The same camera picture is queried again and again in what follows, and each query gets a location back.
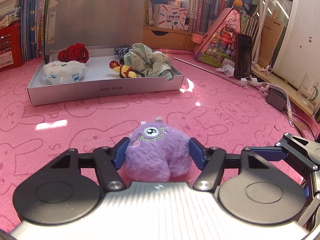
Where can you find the brown paper bag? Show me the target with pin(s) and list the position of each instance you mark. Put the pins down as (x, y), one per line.
(271, 40)

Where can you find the pink rabbit print blanket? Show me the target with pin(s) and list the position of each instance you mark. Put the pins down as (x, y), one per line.
(75, 120)

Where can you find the red yellow crochet toy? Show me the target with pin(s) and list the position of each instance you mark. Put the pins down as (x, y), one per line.
(125, 70)

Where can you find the white label printer box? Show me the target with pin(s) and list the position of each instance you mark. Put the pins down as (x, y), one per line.
(170, 17)

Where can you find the pink sticky note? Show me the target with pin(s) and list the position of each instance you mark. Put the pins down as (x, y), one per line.
(198, 39)

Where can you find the wooden ledge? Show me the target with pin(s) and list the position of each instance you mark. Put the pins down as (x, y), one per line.
(287, 85)

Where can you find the row of upright books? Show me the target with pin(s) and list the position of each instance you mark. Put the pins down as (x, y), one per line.
(200, 7)

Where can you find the black smartphone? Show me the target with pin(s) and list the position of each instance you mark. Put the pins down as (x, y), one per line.
(242, 57)

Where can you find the black power bank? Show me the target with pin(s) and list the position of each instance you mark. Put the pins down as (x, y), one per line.
(276, 100)

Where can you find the red crochet pouch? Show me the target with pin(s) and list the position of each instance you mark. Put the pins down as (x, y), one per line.
(75, 52)

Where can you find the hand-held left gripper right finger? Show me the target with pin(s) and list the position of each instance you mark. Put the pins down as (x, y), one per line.
(197, 155)

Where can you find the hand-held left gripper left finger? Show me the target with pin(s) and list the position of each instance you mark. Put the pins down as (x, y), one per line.
(122, 152)

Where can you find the pink triangular picture book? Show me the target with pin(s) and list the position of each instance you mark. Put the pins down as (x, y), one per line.
(220, 47)

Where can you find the clear glass mug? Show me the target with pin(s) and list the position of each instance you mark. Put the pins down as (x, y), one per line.
(306, 90)

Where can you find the messy stack of books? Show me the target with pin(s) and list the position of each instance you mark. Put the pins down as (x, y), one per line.
(10, 2)

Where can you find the green checked floral cloth pouch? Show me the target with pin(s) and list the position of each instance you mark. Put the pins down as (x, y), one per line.
(150, 62)

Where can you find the wooden drawer unit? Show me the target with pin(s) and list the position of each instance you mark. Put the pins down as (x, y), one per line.
(170, 40)

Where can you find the silver cardboard box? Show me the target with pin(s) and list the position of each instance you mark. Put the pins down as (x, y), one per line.
(100, 17)

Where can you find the white paper origami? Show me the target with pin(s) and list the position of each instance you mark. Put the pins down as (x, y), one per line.
(227, 67)

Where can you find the black binder clip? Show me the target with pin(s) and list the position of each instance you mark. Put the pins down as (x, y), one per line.
(47, 58)

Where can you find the red plastic crate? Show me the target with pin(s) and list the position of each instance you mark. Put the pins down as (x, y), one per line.
(10, 47)

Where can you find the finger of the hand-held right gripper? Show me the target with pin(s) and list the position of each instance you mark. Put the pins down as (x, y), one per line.
(312, 210)
(267, 153)

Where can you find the white fluffy plush toy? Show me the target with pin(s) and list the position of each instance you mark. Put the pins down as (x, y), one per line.
(62, 70)

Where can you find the purple one-eyed plush monster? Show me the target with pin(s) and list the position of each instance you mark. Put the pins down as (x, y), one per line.
(157, 155)

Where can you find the white tube rack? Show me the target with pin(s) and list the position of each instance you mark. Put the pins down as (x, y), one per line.
(262, 22)

